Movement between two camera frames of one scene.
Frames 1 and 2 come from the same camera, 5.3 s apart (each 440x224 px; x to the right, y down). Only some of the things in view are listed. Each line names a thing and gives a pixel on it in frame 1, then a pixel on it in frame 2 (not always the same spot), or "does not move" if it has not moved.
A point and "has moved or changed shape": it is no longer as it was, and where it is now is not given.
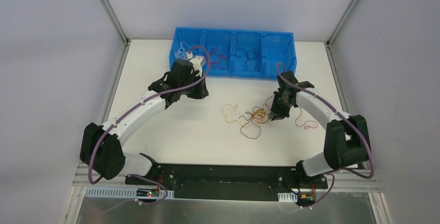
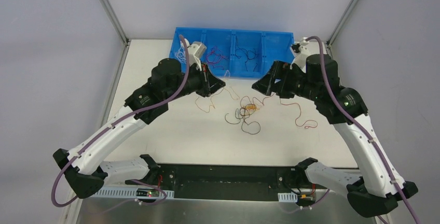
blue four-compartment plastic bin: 238,53 does not move
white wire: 182,52 does not move
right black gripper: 277,111 to 272,79
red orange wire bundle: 250,120 has moved or changed shape
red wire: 306,126 does not move
